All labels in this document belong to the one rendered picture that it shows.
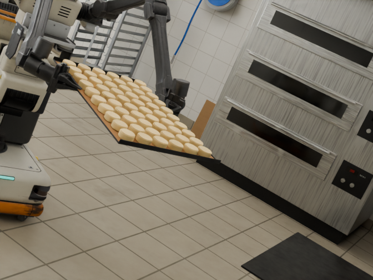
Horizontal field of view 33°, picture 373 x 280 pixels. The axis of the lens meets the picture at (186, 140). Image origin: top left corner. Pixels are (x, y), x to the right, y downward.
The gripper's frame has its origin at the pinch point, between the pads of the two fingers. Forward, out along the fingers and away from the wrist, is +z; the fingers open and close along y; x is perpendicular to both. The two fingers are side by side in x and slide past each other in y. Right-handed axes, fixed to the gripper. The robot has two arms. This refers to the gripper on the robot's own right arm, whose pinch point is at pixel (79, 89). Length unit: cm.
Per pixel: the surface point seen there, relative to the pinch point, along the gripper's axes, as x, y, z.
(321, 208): 296, -86, 138
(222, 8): 444, 11, -23
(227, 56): 448, -32, 3
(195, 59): 457, -51, -28
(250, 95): 327, -36, 45
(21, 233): 73, -102, -20
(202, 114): 415, -91, 8
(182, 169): 294, -111, 23
